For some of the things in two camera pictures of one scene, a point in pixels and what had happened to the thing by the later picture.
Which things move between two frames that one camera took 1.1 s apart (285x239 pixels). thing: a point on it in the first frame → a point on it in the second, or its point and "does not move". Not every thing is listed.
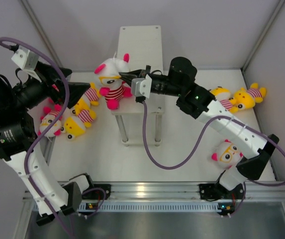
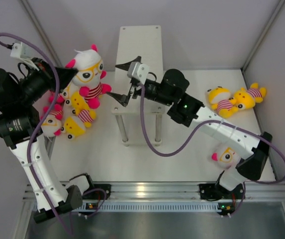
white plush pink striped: [50, 112] does not move
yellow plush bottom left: [73, 127] does not move
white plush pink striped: [113, 86] → [90, 72]
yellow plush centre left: [82, 109] does not move
